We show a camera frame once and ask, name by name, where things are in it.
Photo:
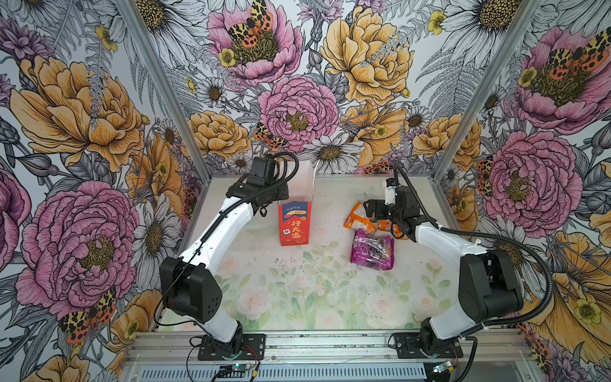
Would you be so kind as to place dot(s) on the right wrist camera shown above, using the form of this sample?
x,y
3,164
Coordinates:
x,y
390,191

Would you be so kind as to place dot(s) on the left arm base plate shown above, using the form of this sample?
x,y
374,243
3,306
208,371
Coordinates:
x,y
244,347

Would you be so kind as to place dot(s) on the orange snack packet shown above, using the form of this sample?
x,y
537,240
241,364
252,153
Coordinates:
x,y
386,225
358,220

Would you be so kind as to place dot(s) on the red white paper bag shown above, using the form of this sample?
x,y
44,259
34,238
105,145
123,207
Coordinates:
x,y
295,213

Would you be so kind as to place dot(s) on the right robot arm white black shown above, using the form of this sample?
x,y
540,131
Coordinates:
x,y
488,287

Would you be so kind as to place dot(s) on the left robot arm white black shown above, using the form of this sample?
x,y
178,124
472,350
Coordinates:
x,y
189,287

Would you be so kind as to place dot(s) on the white vented cable duct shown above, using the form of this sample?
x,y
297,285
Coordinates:
x,y
288,372

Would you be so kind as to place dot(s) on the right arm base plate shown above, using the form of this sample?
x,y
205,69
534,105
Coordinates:
x,y
412,345

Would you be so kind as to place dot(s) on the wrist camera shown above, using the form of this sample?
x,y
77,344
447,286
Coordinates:
x,y
390,191
262,172

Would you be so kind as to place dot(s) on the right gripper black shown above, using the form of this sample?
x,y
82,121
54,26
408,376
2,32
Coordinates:
x,y
380,204

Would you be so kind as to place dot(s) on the purple snack packet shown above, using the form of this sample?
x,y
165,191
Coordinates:
x,y
373,252

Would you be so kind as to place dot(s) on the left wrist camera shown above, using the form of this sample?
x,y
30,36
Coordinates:
x,y
262,172

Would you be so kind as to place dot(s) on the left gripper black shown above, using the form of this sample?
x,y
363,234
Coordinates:
x,y
282,192

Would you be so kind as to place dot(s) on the aluminium front rail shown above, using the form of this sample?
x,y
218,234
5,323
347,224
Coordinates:
x,y
319,347

